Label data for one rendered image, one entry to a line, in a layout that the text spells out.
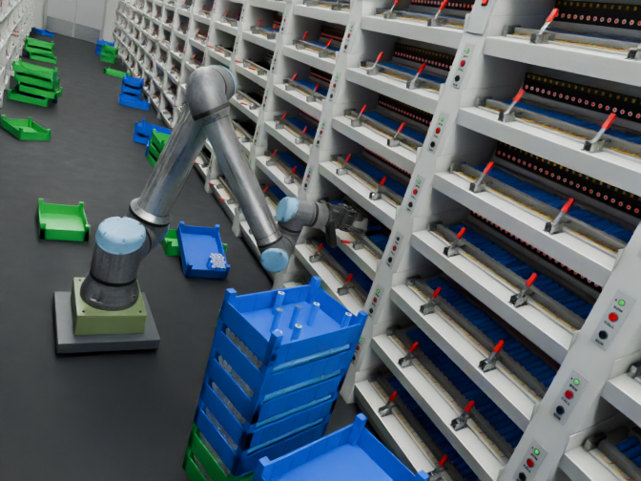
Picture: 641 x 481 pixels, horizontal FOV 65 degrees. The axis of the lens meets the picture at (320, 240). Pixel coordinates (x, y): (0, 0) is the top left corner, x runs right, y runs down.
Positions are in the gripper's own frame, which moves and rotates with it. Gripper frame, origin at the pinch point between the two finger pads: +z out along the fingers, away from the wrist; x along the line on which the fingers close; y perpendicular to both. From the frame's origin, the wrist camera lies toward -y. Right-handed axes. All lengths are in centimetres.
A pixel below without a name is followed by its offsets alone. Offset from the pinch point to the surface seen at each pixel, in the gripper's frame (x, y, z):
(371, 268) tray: -19.9, -6.8, -6.5
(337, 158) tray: 35.4, 16.9, -1.5
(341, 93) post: 37, 43, -9
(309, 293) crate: -43, -6, -42
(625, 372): -103, 15, -2
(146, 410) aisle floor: -28, -59, -72
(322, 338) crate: -65, -6, -49
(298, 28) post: 107, 63, -6
